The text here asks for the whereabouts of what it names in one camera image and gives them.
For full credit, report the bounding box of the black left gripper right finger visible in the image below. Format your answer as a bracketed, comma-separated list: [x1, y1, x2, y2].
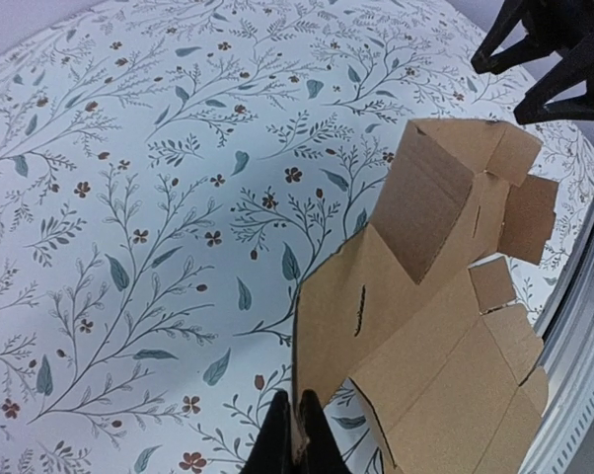
[297, 390, 351, 474]

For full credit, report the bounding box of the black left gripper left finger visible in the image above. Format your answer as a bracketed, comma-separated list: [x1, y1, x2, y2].
[241, 390, 293, 474]

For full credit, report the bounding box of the floral patterned table mat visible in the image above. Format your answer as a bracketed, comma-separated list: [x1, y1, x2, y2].
[0, 0, 594, 474]

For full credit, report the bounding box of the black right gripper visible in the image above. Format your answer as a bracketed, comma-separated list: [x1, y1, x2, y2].
[471, 0, 594, 124]

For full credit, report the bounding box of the brown cardboard box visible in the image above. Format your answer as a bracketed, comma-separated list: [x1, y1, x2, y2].
[293, 118, 557, 473]

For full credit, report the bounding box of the aluminium front rail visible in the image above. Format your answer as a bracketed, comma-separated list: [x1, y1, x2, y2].
[520, 198, 594, 473]

